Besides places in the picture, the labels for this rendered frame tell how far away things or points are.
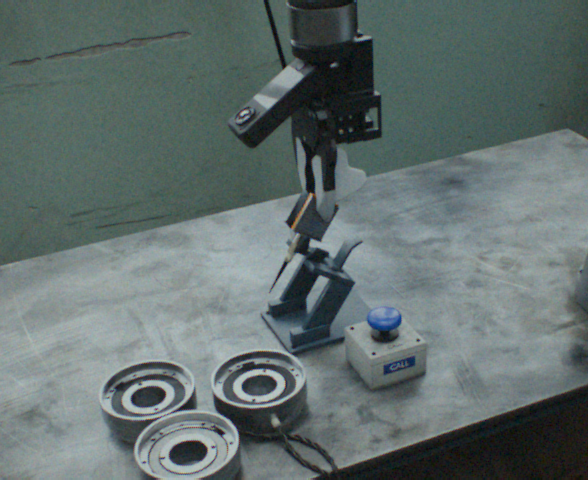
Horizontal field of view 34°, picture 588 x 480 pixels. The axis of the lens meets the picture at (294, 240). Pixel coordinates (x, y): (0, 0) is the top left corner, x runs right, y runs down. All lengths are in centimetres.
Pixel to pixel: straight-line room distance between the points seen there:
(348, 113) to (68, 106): 160
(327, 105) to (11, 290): 55
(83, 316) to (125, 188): 144
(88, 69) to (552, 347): 168
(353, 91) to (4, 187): 169
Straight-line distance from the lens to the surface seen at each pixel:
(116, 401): 109
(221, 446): 101
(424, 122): 301
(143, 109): 265
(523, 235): 141
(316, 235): 114
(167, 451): 101
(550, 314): 125
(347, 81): 108
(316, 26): 103
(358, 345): 110
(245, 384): 109
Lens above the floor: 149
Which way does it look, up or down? 29 degrees down
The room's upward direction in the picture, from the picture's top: 4 degrees counter-clockwise
